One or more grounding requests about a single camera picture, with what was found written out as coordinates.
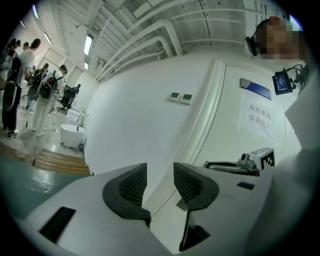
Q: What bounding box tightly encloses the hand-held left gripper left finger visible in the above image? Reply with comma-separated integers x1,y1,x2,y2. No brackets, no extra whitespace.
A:
26,162,161,251

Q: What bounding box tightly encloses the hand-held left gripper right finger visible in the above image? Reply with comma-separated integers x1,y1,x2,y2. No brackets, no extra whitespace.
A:
173,162,274,241

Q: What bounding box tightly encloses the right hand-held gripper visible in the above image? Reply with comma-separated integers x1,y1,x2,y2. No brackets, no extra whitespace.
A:
204,147,276,177

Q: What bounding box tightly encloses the white door with red sign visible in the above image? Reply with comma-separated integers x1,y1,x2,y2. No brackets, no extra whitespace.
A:
199,63,305,166

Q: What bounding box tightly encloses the blue door plate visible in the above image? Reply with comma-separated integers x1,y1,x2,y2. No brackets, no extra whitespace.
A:
239,77,273,101

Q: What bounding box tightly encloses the paper sign with red lettering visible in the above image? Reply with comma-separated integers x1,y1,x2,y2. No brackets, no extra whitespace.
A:
237,94,276,141

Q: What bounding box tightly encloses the wooden slat ramp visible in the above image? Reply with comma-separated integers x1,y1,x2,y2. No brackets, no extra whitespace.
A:
32,148,91,176

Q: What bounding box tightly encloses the person's light shirt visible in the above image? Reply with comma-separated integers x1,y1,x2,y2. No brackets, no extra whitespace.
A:
259,57,320,253

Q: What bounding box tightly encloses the black chest-mounted monitor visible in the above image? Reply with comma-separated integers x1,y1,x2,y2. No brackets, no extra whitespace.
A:
271,70,296,96

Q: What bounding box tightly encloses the black office chair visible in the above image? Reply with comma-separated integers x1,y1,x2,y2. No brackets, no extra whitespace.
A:
56,84,82,115

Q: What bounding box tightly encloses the black headset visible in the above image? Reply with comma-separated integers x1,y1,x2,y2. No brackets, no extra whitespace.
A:
244,29,260,57

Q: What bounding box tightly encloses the round black backpack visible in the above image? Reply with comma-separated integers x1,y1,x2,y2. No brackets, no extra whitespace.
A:
39,76,58,100

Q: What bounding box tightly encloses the person's head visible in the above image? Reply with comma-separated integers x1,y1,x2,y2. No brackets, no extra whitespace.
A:
254,16,310,62

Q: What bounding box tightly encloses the black cable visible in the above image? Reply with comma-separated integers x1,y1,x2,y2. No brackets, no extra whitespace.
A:
283,63,311,90

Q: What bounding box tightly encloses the white ceiling duct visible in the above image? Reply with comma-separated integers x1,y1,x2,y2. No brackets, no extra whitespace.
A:
96,19,183,82

